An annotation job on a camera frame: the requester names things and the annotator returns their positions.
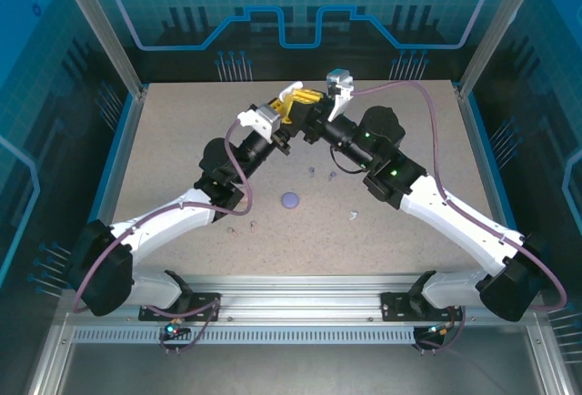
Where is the aluminium base beam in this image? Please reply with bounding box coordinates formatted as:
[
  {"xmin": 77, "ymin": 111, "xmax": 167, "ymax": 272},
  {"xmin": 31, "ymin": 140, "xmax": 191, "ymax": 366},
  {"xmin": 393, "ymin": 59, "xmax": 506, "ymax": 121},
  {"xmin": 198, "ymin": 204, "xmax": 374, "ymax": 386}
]
[{"xmin": 58, "ymin": 274, "xmax": 545, "ymax": 323}]

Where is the connector board with lights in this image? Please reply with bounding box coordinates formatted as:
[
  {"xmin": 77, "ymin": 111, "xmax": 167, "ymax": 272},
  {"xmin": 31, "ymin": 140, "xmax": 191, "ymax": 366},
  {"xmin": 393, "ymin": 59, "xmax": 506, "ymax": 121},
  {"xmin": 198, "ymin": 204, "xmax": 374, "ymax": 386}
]
[
  {"xmin": 159, "ymin": 319, "xmax": 190, "ymax": 340},
  {"xmin": 416, "ymin": 321, "xmax": 456, "ymax": 341}
]

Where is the grey metal sheet tray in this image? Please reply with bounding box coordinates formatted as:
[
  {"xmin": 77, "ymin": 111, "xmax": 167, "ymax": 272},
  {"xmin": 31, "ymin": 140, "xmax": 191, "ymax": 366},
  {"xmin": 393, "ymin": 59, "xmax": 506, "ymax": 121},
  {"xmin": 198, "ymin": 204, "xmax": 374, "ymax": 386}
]
[{"xmin": 58, "ymin": 344, "xmax": 547, "ymax": 395}]

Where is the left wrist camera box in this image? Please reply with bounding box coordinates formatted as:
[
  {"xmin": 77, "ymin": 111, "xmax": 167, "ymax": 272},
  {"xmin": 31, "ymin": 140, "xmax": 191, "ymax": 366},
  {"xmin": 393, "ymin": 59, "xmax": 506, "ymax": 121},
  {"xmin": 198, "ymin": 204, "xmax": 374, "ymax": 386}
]
[{"xmin": 236, "ymin": 103, "xmax": 279, "ymax": 137}]

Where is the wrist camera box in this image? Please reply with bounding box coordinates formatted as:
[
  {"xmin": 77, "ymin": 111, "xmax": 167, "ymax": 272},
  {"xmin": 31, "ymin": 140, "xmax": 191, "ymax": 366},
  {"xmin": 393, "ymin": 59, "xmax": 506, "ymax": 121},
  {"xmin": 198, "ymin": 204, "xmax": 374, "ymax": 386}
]
[
  {"xmin": 236, "ymin": 103, "xmax": 279, "ymax": 137},
  {"xmin": 325, "ymin": 68, "xmax": 356, "ymax": 124}
]

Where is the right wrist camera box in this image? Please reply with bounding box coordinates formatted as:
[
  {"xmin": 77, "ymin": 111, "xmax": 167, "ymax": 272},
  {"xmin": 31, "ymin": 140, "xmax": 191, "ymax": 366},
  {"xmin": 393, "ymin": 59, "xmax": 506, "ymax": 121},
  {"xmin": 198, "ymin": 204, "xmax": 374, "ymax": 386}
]
[{"xmin": 325, "ymin": 68, "xmax": 356, "ymax": 124}]

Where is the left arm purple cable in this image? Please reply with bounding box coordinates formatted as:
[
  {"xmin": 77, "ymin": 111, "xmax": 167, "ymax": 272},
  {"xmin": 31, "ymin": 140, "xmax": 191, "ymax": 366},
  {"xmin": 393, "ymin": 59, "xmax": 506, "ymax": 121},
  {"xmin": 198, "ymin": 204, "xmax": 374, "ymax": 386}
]
[{"xmin": 72, "ymin": 119, "xmax": 254, "ymax": 355}]

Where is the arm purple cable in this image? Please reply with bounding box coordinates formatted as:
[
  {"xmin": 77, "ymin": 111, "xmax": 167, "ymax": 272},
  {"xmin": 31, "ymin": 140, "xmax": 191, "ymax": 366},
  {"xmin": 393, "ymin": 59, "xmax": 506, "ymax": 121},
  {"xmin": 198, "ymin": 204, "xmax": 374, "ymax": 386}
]
[
  {"xmin": 72, "ymin": 119, "xmax": 254, "ymax": 355},
  {"xmin": 349, "ymin": 79, "xmax": 569, "ymax": 356}
]

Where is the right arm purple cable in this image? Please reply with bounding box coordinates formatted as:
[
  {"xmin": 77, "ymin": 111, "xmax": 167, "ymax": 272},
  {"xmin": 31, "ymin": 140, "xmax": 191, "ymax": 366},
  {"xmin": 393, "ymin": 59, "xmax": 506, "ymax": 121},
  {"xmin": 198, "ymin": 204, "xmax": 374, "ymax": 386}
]
[{"xmin": 349, "ymin": 79, "xmax": 569, "ymax": 356}]

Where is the thin black cable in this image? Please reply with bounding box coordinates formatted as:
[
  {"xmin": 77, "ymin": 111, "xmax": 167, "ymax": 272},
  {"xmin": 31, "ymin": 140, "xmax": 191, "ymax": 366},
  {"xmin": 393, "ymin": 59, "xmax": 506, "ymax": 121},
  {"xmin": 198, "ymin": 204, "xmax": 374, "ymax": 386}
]
[{"xmin": 329, "ymin": 147, "xmax": 366, "ymax": 175}]

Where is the aluminium side rail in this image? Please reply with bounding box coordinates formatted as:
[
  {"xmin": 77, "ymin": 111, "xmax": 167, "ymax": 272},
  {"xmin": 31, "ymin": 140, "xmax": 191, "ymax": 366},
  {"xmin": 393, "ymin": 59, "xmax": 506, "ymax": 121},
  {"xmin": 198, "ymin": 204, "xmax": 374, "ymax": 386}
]
[
  {"xmin": 75, "ymin": 87, "xmax": 149, "ymax": 289},
  {"xmin": 454, "ymin": 80, "xmax": 522, "ymax": 289}
]

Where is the aluminium frame post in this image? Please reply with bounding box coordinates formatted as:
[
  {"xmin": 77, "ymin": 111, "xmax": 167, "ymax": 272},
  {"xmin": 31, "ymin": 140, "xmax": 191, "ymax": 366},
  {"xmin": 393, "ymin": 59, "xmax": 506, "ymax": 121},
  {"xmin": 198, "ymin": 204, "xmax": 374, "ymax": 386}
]
[
  {"xmin": 50, "ymin": 0, "xmax": 149, "ymax": 98},
  {"xmin": 457, "ymin": 0, "xmax": 547, "ymax": 98}
]

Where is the slotted grey cable duct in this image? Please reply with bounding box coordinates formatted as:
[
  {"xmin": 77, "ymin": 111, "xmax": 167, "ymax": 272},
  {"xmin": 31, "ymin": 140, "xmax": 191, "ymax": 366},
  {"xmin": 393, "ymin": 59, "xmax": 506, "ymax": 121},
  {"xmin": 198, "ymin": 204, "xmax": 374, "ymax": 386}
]
[{"xmin": 71, "ymin": 327, "xmax": 431, "ymax": 346}]

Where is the aluminium frame leg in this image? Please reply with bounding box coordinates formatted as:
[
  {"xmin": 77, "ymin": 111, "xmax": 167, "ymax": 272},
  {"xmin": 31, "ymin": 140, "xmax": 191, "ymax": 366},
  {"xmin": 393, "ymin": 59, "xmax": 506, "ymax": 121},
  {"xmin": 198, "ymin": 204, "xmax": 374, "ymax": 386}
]
[
  {"xmin": 527, "ymin": 321, "xmax": 577, "ymax": 395},
  {"xmin": 25, "ymin": 321, "xmax": 74, "ymax": 395}
]

